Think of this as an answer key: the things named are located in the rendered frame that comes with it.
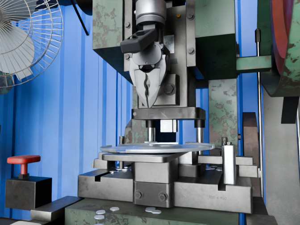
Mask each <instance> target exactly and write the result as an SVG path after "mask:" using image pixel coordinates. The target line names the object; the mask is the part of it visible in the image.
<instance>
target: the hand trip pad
mask: <svg viewBox="0 0 300 225"><path fill-rule="evenodd" d="M40 160H41V156H40V155H21V156H13V157H9V158H8V159H7V163H10V164H21V174H27V173H28V163H35V162H39V161H40Z"/></svg>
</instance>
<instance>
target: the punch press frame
mask: <svg viewBox="0 0 300 225"><path fill-rule="evenodd" d="M195 39H196V43H197V45H198V48H199V52H200V55H201V58H202V61H203V64H204V79H196V89H205V88H208V96H209V143H210V144H214V145H215V147H221V137H227V139H228V140H227V141H228V142H232V144H234V145H235V146H236V156H238V140H241V134H238V107H237V73H236V58H239V54H237V52H236V22H235V0H195ZM123 40H124V0H93V8H92V49H93V50H94V51H95V52H96V53H97V54H98V55H99V56H100V57H101V58H102V59H104V60H105V61H106V62H107V63H108V64H109V65H110V66H112V67H113V68H114V69H115V70H116V71H117V72H119V73H120V74H121V75H122V76H123V77H124V78H125V79H127V80H128V81H129V82H130V83H131V84H132V109H135V108H138V93H137V91H136V88H135V87H134V84H133V82H132V80H131V77H130V74H128V73H126V72H124V54H123V53H122V51H121V46H120V43H121V42H122V41H123ZM146 141H147V128H146V121H144V120H133V119H132V143H144V142H146ZM154 141H156V142H176V132H161V121H156V128H154ZM112 207H118V208H119V210H117V211H112V210H110V208H112ZM147 207H153V206H144V205H135V204H133V203H132V202H123V201H114V200H101V199H92V198H86V199H83V200H81V201H79V202H77V203H74V204H72V205H70V206H68V207H66V208H65V225H95V224H103V225H239V213H236V212H223V211H213V210H204V209H195V208H182V207H172V208H162V207H155V208H156V209H155V210H160V211H161V213H152V212H147V211H146V208H147ZM99 210H105V213H104V214H96V211H99ZM96 215H103V216H104V219H95V218H94V217H95V216H96Z"/></svg>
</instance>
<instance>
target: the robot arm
mask: <svg viewBox="0 0 300 225"><path fill-rule="evenodd" d="M135 2H136V10H135V11H134V14H135V15H136V27H137V29H138V30H140V31H137V32H136V33H134V34H133V35H131V36H130V37H128V38H127V39H125V40H123V41H122V42H121V43H120V46H121V51H122V53H123V54H126V53H132V54H133V55H132V58H130V65H129V74H130V77H131V80H132V82H133V84H134V87H135V88H136V91H137V93H138V95H139V98H140V99H141V101H142V103H143V104H144V105H145V107H146V108H151V107H152V106H153V105H154V104H155V102H156V100H157V98H158V96H159V95H160V94H161V93H162V91H163V87H162V81H163V80H164V78H165V76H166V74H167V71H170V51H169V50H168V49H167V47H166V46H165V45H164V43H163V29H164V28H165V21H166V15H167V5H166V0H135ZM146 73H149V80H150V87H149V89H148V86H147V84H146V82H147V80H148V75H147V74H146ZM148 90H149V97H147V95H148Z"/></svg>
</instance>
